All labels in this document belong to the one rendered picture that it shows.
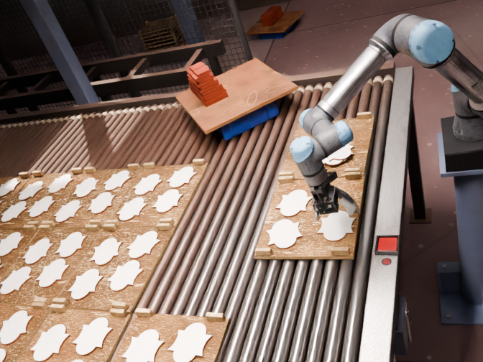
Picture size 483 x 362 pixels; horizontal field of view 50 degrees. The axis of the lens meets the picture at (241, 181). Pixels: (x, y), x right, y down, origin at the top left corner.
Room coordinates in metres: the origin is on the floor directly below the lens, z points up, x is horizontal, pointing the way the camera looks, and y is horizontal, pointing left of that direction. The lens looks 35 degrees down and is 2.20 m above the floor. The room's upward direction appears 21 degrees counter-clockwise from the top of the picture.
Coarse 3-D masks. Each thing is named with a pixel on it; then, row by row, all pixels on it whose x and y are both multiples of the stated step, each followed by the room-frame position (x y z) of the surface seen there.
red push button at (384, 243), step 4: (380, 240) 1.20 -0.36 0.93; (384, 240) 1.19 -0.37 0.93; (388, 240) 1.19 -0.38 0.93; (392, 240) 1.18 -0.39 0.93; (396, 240) 1.17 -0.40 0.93; (380, 244) 1.18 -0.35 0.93; (384, 244) 1.18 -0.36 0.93; (388, 244) 1.17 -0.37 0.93; (392, 244) 1.16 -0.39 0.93; (396, 244) 1.16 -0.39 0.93; (380, 248) 1.17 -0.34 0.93; (384, 248) 1.16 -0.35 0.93; (388, 248) 1.16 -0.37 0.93; (392, 248) 1.15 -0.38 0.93; (396, 248) 1.14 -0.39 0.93
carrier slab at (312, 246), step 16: (288, 192) 1.60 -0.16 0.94; (352, 192) 1.46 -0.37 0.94; (272, 208) 1.54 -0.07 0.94; (272, 224) 1.46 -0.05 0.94; (304, 224) 1.40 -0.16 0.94; (320, 224) 1.37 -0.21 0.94; (352, 224) 1.31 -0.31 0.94; (304, 240) 1.32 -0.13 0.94; (320, 240) 1.29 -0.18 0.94; (352, 240) 1.24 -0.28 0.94; (256, 256) 1.33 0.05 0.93; (272, 256) 1.30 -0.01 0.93; (288, 256) 1.27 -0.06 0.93; (304, 256) 1.25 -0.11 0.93; (320, 256) 1.22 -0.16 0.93; (336, 256) 1.20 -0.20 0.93; (352, 256) 1.17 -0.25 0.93
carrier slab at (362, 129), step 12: (336, 120) 1.97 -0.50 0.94; (348, 120) 1.94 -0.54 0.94; (360, 120) 1.90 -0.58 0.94; (372, 120) 1.87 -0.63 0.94; (300, 132) 1.98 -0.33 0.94; (360, 132) 1.81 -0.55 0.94; (360, 144) 1.73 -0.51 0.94; (288, 156) 1.84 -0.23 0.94; (360, 156) 1.66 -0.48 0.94; (288, 168) 1.75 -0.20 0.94; (336, 168) 1.64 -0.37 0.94; (360, 168) 1.58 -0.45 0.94
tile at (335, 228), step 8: (328, 216) 1.38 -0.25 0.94; (336, 216) 1.37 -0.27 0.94; (344, 216) 1.35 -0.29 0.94; (328, 224) 1.34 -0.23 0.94; (336, 224) 1.33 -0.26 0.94; (344, 224) 1.31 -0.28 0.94; (320, 232) 1.32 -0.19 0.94; (328, 232) 1.30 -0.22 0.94; (336, 232) 1.29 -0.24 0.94; (344, 232) 1.28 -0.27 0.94; (352, 232) 1.26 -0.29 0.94; (328, 240) 1.27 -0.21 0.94; (336, 240) 1.26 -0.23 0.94
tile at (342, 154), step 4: (348, 144) 1.73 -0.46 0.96; (344, 148) 1.71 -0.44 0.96; (348, 148) 1.70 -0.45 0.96; (352, 148) 1.70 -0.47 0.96; (336, 152) 1.70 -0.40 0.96; (340, 152) 1.69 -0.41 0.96; (344, 152) 1.68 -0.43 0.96; (348, 152) 1.67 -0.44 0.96; (328, 156) 1.70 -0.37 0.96; (332, 156) 1.69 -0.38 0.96; (336, 156) 1.68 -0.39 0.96; (340, 156) 1.67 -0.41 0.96; (344, 156) 1.66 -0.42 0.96; (348, 156) 1.65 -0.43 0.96; (328, 160) 1.67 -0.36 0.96; (340, 160) 1.65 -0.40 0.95
